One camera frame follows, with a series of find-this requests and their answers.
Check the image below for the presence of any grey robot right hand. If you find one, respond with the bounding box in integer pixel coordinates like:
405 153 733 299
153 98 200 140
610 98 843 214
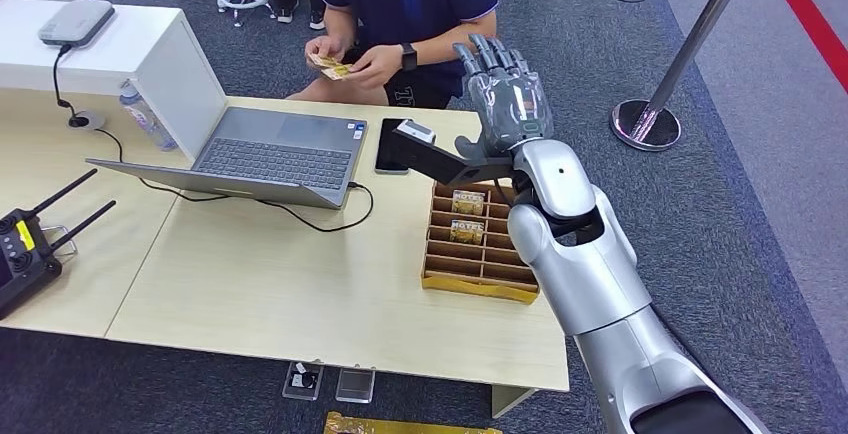
452 34 556 162

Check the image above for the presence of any person's right hand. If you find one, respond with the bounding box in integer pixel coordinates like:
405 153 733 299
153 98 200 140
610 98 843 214
304 33 350 71

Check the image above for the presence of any person's left hand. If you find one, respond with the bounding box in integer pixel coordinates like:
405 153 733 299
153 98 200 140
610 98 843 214
345 44 404 91

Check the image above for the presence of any wooden card rack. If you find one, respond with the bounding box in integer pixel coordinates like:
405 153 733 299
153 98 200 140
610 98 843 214
421 179 541 305

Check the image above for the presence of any black smartphone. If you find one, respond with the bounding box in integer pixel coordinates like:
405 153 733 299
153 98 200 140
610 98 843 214
374 117 413 175

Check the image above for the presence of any grey laptop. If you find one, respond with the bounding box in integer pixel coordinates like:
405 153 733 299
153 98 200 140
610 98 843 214
86 106 370 212

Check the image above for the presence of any clear water bottle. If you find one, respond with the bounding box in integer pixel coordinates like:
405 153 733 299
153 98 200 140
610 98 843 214
119 81 179 153

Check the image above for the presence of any white box stand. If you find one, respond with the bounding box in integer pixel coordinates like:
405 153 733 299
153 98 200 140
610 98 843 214
0 0 228 162

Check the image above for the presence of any round desk socket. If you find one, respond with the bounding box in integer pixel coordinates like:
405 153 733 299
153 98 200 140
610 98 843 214
68 109 106 132

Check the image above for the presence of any grey flat device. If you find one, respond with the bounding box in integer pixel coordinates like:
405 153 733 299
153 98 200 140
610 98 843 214
37 0 116 48

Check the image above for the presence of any table leg panel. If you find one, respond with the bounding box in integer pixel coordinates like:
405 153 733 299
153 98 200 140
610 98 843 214
491 385 537 419

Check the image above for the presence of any red barrier belt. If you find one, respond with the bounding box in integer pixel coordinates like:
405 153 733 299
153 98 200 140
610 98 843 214
758 0 848 94

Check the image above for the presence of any clear plastic case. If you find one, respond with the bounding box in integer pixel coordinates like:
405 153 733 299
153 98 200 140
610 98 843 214
335 367 376 405
282 361 326 402

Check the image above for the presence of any black remote controller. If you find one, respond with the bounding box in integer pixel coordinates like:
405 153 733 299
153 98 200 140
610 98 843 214
0 167 117 321

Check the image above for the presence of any black device cable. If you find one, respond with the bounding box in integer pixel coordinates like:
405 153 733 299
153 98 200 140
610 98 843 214
51 43 91 128

